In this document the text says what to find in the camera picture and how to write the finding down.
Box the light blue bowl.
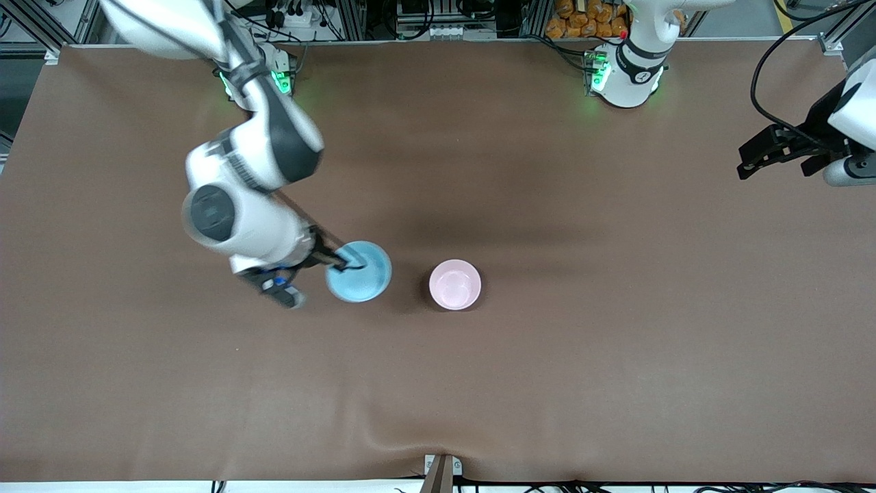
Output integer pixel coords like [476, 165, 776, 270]
[324, 240, 394, 303]

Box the pink bowl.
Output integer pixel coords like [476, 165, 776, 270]
[428, 259, 482, 312]

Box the brown table cloth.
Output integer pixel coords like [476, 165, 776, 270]
[0, 41, 876, 484]

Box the white power strip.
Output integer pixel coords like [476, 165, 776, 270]
[263, 0, 317, 29]

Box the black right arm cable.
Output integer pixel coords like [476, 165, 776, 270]
[205, 0, 346, 253]

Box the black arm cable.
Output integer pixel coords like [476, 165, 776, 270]
[750, 0, 876, 149]
[205, 0, 346, 253]

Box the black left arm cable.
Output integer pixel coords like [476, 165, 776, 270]
[750, 0, 876, 149]

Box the aluminium frame beam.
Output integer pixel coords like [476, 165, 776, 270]
[0, 0, 73, 62]
[818, 0, 876, 59]

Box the metal bracket with brown post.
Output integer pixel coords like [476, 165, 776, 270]
[424, 453, 463, 493]

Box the aluminium frame post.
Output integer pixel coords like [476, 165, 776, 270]
[521, 0, 554, 39]
[337, 0, 368, 42]

